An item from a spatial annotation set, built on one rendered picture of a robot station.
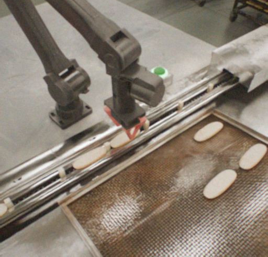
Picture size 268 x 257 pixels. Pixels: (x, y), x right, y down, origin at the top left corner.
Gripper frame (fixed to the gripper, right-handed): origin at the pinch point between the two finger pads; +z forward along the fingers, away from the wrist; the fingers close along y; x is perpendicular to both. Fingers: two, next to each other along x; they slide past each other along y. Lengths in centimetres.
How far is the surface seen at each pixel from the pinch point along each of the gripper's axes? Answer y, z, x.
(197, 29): 134, 87, -189
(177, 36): 35, 6, -55
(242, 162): -28.2, -4.1, -13.3
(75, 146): 5.2, 2.2, 13.4
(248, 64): -3.8, -3.5, -48.5
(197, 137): -15.3, -1.9, -12.3
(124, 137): -0.3, 2.4, 0.5
